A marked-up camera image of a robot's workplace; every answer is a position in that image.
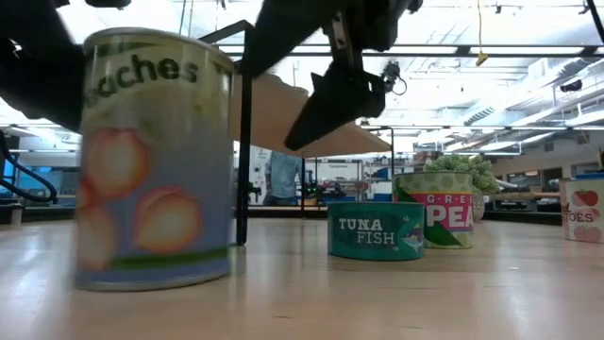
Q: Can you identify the white tomatoes can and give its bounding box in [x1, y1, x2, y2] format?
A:
[560, 178, 604, 245]

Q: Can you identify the yellow hanging cord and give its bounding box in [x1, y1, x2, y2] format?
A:
[475, 0, 490, 67]

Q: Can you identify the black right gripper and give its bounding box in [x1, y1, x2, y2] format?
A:
[243, 0, 424, 152]

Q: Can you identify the peaches can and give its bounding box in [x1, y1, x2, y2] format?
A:
[74, 26, 236, 292]

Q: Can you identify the black corrugated cable hose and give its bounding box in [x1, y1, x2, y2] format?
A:
[0, 129, 59, 205]

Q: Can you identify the green potted plant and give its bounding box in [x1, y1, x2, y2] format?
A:
[423, 153, 500, 222]

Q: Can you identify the teal tuna fish can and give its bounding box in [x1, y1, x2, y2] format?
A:
[327, 201, 426, 262]

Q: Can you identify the black overhead camera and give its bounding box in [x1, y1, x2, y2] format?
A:
[380, 59, 408, 96]

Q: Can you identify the wooden shelf with black frame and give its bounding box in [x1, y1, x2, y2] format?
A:
[197, 18, 393, 247]

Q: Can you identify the green peas can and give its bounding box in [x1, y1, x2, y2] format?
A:
[392, 171, 476, 250]

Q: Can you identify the background black frame stand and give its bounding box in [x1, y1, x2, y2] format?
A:
[361, 125, 396, 179]

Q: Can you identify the person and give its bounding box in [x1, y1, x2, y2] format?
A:
[261, 150, 304, 208]

